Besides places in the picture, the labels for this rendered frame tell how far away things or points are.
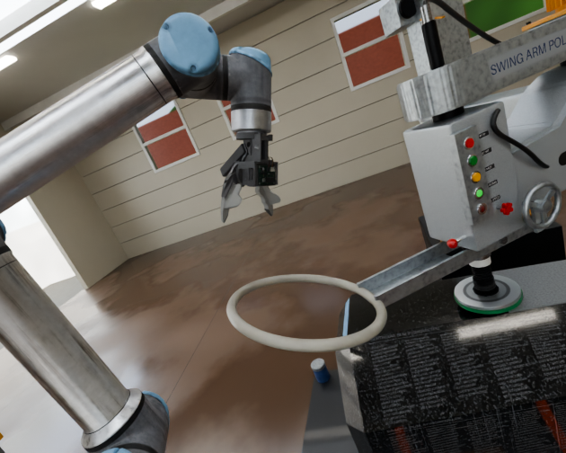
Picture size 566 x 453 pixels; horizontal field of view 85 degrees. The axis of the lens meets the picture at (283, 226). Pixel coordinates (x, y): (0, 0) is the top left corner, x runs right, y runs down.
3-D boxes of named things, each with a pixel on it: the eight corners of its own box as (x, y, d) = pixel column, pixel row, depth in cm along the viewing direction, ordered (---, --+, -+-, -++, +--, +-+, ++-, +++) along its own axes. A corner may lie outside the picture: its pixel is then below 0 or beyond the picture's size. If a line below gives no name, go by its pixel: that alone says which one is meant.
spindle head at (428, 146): (501, 206, 125) (481, 95, 113) (562, 214, 105) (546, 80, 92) (430, 244, 119) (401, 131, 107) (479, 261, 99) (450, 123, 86)
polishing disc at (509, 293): (522, 312, 103) (521, 309, 102) (451, 308, 116) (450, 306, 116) (520, 276, 118) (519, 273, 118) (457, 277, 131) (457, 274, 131)
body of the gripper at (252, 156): (253, 189, 66) (252, 130, 64) (229, 187, 72) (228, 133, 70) (278, 187, 72) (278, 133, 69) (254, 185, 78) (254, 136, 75)
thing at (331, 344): (341, 275, 127) (341, 269, 127) (424, 339, 81) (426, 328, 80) (220, 287, 114) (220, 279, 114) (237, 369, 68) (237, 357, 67)
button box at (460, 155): (486, 214, 97) (469, 125, 89) (494, 215, 94) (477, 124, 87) (466, 224, 96) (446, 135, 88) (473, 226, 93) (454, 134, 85)
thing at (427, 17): (437, 67, 96) (425, 6, 91) (447, 64, 93) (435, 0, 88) (428, 72, 96) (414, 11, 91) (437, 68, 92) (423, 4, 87)
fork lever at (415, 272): (501, 217, 125) (499, 207, 123) (553, 226, 107) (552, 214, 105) (355, 291, 113) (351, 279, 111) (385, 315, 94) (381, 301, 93)
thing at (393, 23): (384, 39, 177) (377, 12, 173) (417, 24, 171) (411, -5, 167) (387, 33, 159) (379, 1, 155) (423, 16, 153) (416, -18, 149)
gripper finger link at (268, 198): (283, 217, 77) (268, 189, 72) (268, 215, 81) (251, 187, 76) (290, 209, 78) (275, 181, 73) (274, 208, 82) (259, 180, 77)
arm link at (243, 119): (223, 111, 69) (255, 117, 76) (223, 134, 70) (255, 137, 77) (248, 107, 63) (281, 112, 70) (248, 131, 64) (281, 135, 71)
